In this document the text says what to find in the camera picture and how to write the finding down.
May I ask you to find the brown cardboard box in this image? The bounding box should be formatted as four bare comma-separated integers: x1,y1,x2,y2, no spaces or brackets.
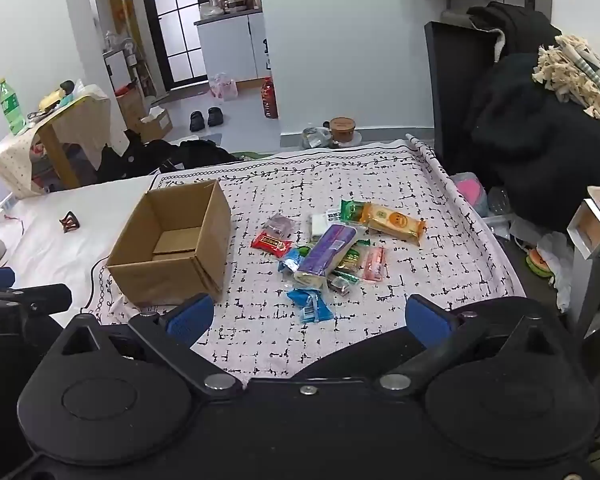
106,180,232,308

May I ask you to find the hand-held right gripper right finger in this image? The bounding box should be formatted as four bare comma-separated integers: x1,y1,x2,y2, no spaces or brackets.
375,294,561,401

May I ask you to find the clear plastic container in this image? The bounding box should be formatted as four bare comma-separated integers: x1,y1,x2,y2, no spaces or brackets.
486,187,511,218

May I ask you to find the black fleece coat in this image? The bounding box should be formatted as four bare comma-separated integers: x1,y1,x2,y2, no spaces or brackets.
467,1,600,233

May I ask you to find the small white cabinet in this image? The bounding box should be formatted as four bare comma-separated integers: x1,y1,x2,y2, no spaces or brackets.
103,49,133,93

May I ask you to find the green plastic bottle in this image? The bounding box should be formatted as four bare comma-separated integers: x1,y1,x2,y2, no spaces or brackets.
0,78,27,136

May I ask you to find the grey crumpled bag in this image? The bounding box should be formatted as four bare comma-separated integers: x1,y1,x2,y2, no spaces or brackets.
301,126,332,149

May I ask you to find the purple snack packet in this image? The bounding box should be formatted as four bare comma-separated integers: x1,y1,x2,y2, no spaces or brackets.
294,224,358,291

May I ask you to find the tall floor cardboard box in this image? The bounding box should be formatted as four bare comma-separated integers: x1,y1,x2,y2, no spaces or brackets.
114,82,148,131

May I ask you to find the black glass pane door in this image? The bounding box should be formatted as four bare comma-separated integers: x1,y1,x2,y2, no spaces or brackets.
137,0,206,92

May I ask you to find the yellow toy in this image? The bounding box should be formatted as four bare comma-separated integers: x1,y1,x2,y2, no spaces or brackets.
39,89,66,112

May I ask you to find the clear dark snack packet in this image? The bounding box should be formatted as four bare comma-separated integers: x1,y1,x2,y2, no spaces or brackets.
264,213,296,238

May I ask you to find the white kitchen cabinet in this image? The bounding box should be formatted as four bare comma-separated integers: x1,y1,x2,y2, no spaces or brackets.
194,7,268,83

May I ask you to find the red plastic jug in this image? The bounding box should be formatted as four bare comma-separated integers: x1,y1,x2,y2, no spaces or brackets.
261,77,279,119

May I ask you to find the grey pink heart plush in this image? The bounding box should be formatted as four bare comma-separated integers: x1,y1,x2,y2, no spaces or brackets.
450,172,490,213

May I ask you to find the dark green snack packet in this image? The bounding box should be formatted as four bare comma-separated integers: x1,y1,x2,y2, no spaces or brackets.
340,199,373,225

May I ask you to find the small wooden table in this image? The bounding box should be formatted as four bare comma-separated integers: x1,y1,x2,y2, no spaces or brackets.
30,120,103,191

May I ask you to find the orange cracker packet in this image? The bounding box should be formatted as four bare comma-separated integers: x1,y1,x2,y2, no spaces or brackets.
357,203,427,247

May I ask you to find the black chair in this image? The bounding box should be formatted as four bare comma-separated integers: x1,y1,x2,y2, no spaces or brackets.
424,20,501,176

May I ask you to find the white bed sheet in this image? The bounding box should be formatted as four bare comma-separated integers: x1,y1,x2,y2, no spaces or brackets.
0,175,156,331

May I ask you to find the black clothes pile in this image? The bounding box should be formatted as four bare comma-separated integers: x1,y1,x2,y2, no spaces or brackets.
97,130,241,183

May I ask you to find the blue snack packet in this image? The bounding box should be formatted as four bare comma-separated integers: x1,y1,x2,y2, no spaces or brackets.
278,246,313,273
286,287,334,323

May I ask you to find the burger toy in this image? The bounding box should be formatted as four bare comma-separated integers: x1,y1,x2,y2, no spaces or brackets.
525,250,553,278

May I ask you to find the white black-patterned blanket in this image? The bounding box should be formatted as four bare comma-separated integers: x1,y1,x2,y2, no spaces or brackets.
82,135,528,391

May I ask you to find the brown round container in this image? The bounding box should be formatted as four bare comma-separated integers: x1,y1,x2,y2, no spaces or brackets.
330,116,357,145

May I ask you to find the open floor cardboard box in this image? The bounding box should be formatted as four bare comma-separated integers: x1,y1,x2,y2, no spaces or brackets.
139,107,174,142

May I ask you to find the beige fringed cloth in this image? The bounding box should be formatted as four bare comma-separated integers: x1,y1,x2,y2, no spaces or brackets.
532,35,600,131

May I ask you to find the pink snack packet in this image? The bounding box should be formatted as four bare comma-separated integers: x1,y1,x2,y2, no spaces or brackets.
362,246,387,282

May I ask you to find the pink plastic bag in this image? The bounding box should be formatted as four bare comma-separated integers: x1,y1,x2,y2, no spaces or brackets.
210,73,239,101

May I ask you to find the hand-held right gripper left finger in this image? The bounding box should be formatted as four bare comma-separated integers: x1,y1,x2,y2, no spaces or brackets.
50,292,243,401

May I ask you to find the white black-print snack packet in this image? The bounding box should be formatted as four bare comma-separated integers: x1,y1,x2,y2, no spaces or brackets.
309,211,343,241

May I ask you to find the white plastic bag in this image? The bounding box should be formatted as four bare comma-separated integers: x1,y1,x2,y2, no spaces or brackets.
537,231,576,311

